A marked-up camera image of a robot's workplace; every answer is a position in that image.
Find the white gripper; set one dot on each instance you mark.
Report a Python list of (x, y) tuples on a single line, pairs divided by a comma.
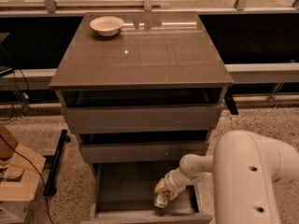
[(172, 183)]

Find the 7up soda can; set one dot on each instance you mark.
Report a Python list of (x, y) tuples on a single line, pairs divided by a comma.
[(161, 199)]

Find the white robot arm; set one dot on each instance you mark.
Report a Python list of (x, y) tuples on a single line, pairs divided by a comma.
[(244, 167)]

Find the bottom open grey drawer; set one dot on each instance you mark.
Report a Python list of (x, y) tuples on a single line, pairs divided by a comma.
[(124, 194)]

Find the middle grey drawer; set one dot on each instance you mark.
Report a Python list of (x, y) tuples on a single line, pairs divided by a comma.
[(161, 151)]

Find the grey drawer cabinet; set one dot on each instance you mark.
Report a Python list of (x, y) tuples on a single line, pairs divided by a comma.
[(157, 59)]

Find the top grey drawer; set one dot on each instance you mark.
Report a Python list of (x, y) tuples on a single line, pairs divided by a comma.
[(141, 119)]

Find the black metal stand bar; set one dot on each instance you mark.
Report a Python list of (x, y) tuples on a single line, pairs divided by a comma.
[(53, 161)]

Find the cardboard box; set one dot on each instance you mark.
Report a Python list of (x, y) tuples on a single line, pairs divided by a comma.
[(20, 172)]

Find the white paper bowl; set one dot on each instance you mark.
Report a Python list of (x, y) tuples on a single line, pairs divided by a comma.
[(107, 25)]

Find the black cabinet leg bracket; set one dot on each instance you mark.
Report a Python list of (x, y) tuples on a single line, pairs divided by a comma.
[(230, 102)]

